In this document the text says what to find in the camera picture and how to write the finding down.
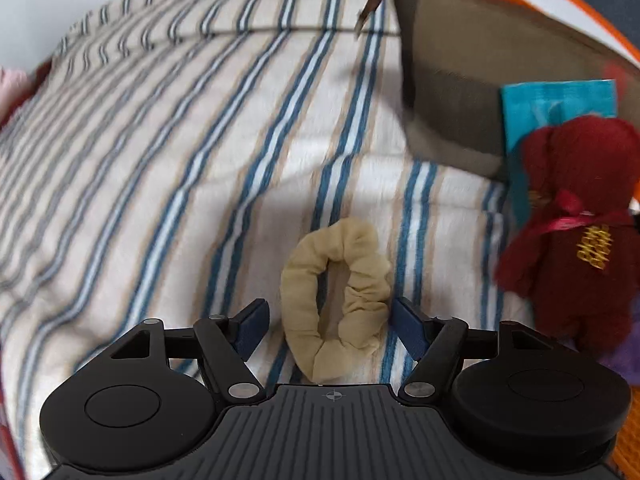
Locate red plush teddy bear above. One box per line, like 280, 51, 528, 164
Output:
495, 114, 639, 359

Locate beige fabric scrunchie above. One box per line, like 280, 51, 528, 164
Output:
280, 218, 390, 384

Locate orange silicone honeycomb mat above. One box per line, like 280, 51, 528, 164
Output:
612, 420, 640, 480

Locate teal cartoon tissue pack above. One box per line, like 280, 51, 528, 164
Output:
501, 79, 617, 228

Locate striped blanket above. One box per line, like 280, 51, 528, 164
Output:
1, 0, 530, 479

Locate purple fleece cloth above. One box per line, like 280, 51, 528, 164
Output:
600, 326, 640, 385

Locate brown plaid zipper pouch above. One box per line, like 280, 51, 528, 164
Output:
356, 0, 639, 182

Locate pink cushion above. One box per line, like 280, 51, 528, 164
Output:
0, 67, 30, 119

